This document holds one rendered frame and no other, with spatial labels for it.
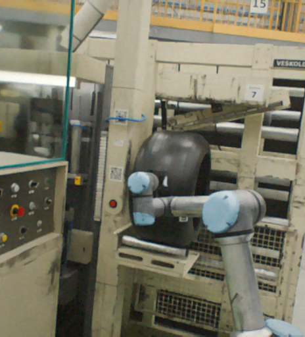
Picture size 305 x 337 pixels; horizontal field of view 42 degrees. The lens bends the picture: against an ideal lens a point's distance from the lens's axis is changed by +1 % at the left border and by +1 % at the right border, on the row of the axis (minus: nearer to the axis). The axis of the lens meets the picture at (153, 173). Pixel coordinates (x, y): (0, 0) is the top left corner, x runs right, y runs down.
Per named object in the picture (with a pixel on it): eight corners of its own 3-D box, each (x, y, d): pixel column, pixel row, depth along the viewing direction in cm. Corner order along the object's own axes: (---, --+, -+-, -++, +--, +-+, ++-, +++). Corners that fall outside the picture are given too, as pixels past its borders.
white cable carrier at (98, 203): (93, 220, 214) (100, 131, 207) (98, 218, 219) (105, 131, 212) (101, 221, 213) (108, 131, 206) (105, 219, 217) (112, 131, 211)
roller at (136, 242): (119, 237, 200) (122, 232, 204) (119, 245, 202) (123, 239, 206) (187, 251, 189) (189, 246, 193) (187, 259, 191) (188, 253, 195)
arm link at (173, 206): (279, 187, 127) (169, 191, 163) (259, 188, 119) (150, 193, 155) (281, 224, 127) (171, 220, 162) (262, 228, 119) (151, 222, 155)
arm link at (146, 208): (165, 222, 149) (164, 193, 150) (143, 226, 142) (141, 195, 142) (151, 222, 155) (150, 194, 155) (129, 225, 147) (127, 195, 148)
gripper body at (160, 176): (168, 172, 167) (160, 170, 156) (165, 191, 167) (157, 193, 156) (151, 169, 170) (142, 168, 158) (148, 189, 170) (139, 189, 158)
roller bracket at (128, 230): (111, 251, 199) (113, 232, 197) (139, 231, 236) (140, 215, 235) (117, 252, 198) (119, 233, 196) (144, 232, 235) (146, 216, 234)
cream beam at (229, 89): (153, 97, 222) (156, 70, 220) (166, 100, 246) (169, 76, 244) (266, 106, 204) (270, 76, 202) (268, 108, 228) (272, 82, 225)
